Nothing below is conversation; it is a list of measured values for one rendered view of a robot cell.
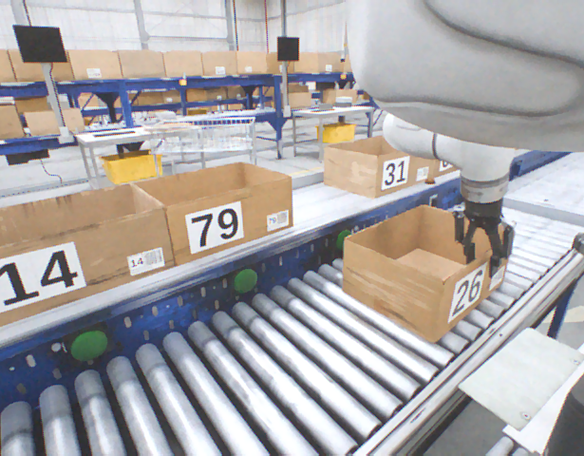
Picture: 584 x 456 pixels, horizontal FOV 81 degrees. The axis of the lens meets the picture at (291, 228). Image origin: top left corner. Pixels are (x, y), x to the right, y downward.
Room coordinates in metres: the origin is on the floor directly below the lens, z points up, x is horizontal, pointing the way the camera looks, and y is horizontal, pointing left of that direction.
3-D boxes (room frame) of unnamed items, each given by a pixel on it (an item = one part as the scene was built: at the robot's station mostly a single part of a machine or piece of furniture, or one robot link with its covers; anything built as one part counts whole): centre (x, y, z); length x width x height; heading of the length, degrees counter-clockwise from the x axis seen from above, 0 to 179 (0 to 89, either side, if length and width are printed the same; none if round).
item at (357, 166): (1.49, -0.39, 0.96); 0.39 x 0.29 x 0.17; 127
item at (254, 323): (0.61, 0.01, 0.72); 0.52 x 0.05 x 0.05; 37
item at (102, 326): (0.59, 0.45, 0.81); 0.09 x 0.01 x 0.09; 127
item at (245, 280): (0.82, 0.13, 0.81); 0.07 x 0.01 x 0.07; 127
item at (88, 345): (0.58, 0.44, 0.81); 0.07 x 0.01 x 0.07; 127
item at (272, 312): (0.65, -0.04, 0.72); 0.52 x 0.05 x 0.05; 37
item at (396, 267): (0.85, -0.38, 0.83); 0.39 x 0.29 x 0.17; 129
